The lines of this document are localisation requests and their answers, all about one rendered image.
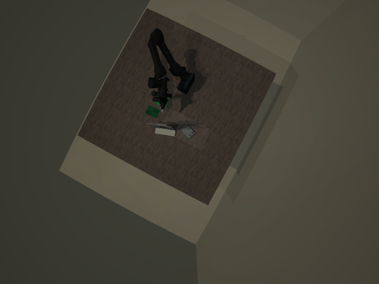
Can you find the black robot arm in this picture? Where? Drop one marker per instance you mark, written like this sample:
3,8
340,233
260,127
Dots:
157,38

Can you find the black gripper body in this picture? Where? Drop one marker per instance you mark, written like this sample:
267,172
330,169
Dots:
163,95

